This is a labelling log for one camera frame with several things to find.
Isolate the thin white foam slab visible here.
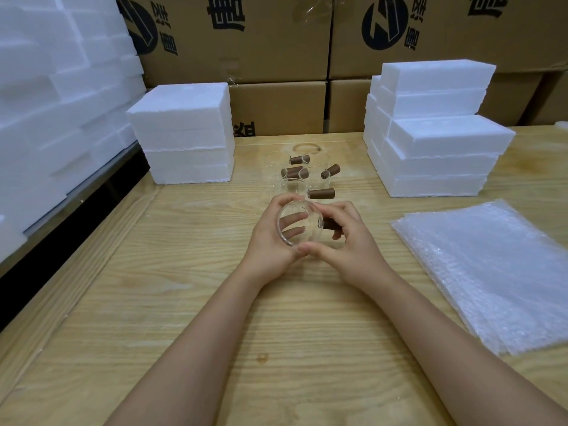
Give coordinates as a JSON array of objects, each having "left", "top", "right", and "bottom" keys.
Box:
[
  {"left": 143, "top": 144, "right": 235, "bottom": 170},
  {"left": 150, "top": 162, "right": 235, "bottom": 186}
]

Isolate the stack of bubble wrap sheets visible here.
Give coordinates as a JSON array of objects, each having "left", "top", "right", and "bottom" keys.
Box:
[{"left": 390, "top": 199, "right": 568, "bottom": 357}]

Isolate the large printed cardboard box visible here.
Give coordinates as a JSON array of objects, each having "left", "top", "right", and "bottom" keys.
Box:
[
  {"left": 329, "top": 0, "right": 568, "bottom": 80},
  {"left": 114, "top": 0, "right": 334, "bottom": 88}
]

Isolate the person's right hand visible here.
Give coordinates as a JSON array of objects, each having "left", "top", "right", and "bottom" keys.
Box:
[{"left": 297, "top": 201, "right": 392, "bottom": 290}]

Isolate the large wall of foam pieces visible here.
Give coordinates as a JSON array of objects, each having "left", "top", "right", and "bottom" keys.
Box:
[{"left": 0, "top": 0, "right": 147, "bottom": 264}]

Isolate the person's left forearm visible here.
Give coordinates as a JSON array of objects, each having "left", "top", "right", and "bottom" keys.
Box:
[{"left": 104, "top": 266, "right": 268, "bottom": 426}]

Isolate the person's right forearm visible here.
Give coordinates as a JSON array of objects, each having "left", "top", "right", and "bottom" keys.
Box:
[{"left": 359, "top": 266, "right": 568, "bottom": 426}]

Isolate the thick white foam box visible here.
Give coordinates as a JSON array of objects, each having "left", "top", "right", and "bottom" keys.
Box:
[{"left": 126, "top": 82, "right": 235, "bottom": 152}]

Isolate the person's left hand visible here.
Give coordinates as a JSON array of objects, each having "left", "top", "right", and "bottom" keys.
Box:
[{"left": 242, "top": 193, "right": 313, "bottom": 287}]

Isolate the glass cup with brown handle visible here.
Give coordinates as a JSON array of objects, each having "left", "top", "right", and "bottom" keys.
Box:
[
  {"left": 265, "top": 150, "right": 311, "bottom": 173},
  {"left": 276, "top": 199, "right": 343, "bottom": 248},
  {"left": 280, "top": 179, "right": 336, "bottom": 204},
  {"left": 262, "top": 165, "right": 309, "bottom": 191},
  {"left": 302, "top": 160, "right": 341, "bottom": 182}
]

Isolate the stack of white foam blocks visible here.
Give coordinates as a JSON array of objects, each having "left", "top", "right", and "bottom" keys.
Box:
[{"left": 362, "top": 59, "right": 516, "bottom": 199}]

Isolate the brown cardboard box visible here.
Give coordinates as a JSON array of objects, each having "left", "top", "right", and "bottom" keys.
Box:
[
  {"left": 327, "top": 77, "right": 385, "bottom": 134},
  {"left": 476, "top": 72, "right": 546, "bottom": 128},
  {"left": 532, "top": 70, "right": 568, "bottom": 127},
  {"left": 227, "top": 80, "right": 329, "bottom": 138}
]

